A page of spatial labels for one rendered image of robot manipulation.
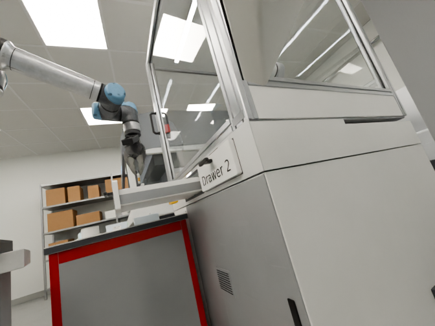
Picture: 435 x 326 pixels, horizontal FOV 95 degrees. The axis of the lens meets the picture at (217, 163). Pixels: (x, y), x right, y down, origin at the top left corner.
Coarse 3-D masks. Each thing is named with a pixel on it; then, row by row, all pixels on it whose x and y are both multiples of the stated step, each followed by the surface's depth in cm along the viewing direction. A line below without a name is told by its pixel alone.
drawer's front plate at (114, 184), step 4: (112, 180) 72; (116, 180) 72; (112, 184) 71; (116, 184) 72; (116, 188) 71; (116, 192) 71; (116, 196) 70; (116, 200) 70; (116, 204) 70; (116, 208) 69; (120, 208) 70; (116, 212) 75; (120, 212) 78
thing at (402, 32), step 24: (384, 0) 14; (408, 0) 13; (432, 0) 11; (384, 24) 15; (408, 24) 13; (432, 24) 12; (408, 48) 14; (432, 48) 12; (408, 72) 14; (432, 72) 12; (432, 96) 13; (432, 120) 14
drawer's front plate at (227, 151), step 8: (224, 144) 61; (232, 144) 59; (216, 152) 66; (224, 152) 62; (232, 152) 58; (216, 160) 67; (224, 160) 62; (232, 160) 58; (200, 168) 81; (208, 168) 73; (216, 168) 68; (224, 168) 63; (232, 168) 59; (240, 168) 58; (200, 176) 82; (208, 176) 74; (216, 176) 69; (224, 176) 64; (232, 176) 59; (208, 184) 75; (216, 184) 69
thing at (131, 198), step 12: (180, 180) 84; (192, 180) 86; (120, 192) 73; (132, 192) 75; (144, 192) 76; (156, 192) 78; (168, 192) 80; (180, 192) 82; (192, 192) 86; (120, 204) 72; (132, 204) 76; (144, 204) 86; (156, 204) 99
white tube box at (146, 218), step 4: (144, 216) 104; (148, 216) 105; (152, 216) 105; (156, 216) 106; (136, 220) 102; (140, 220) 103; (144, 220) 103; (148, 220) 104; (152, 220) 105; (136, 224) 101
